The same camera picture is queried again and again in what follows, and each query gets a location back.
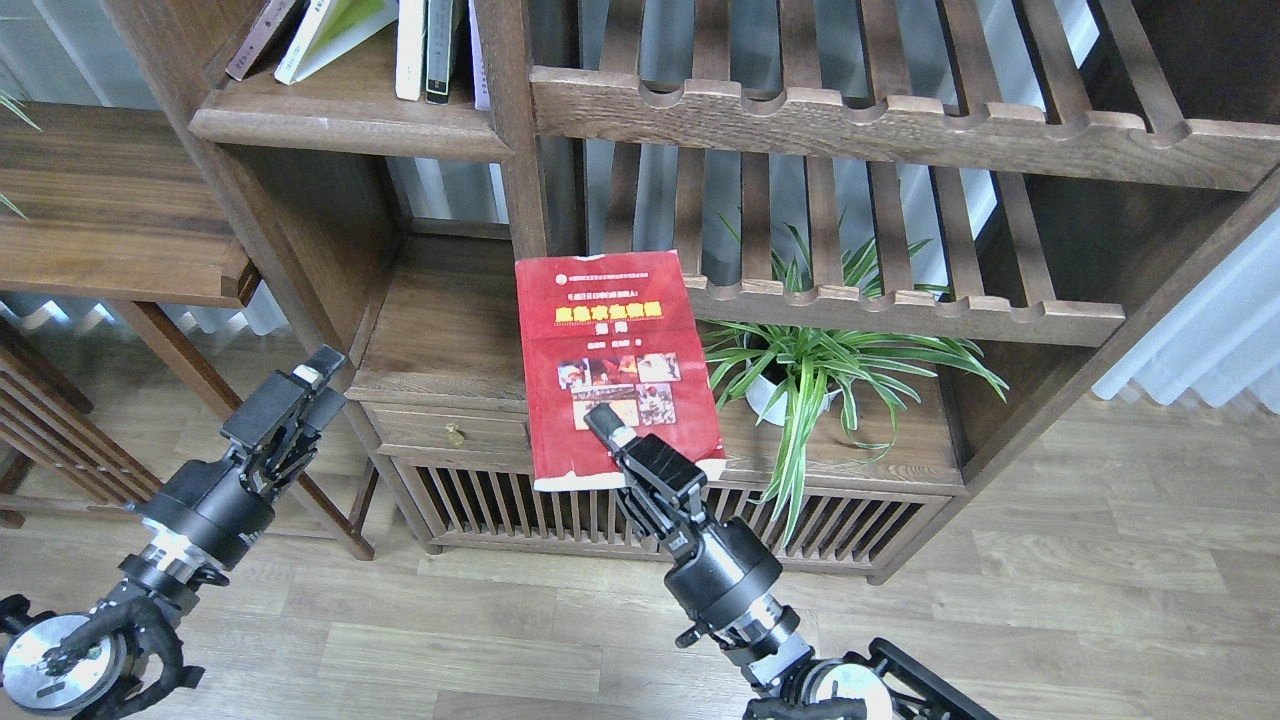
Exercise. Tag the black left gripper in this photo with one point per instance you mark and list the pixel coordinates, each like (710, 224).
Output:
(283, 418)

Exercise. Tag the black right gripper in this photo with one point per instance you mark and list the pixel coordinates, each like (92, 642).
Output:
(728, 568)

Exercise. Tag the red book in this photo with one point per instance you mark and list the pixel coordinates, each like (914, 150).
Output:
(617, 330)

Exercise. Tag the yellow green book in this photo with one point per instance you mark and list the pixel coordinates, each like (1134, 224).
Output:
(329, 29)

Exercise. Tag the dark maroon book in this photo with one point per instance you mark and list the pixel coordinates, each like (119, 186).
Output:
(274, 19)

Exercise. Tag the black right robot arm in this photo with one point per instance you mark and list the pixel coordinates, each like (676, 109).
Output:
(791, 682)

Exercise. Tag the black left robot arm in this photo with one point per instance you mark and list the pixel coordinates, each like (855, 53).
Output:
(124, 655)

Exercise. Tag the spider plant in white pot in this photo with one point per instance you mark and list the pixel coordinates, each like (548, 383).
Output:
(807, 364)

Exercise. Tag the slatted wooden rack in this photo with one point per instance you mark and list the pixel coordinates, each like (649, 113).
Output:
(46, 417)

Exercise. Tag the wooden side table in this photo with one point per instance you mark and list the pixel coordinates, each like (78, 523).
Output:
(104, 203)

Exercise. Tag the dark wooden bookshelf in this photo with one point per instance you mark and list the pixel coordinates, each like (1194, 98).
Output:
(1056, 236)

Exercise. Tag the white upright book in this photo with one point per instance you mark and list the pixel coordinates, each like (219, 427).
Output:
(410, 49)

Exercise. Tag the white curtain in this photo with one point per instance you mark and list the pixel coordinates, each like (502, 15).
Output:
(1220, 344)

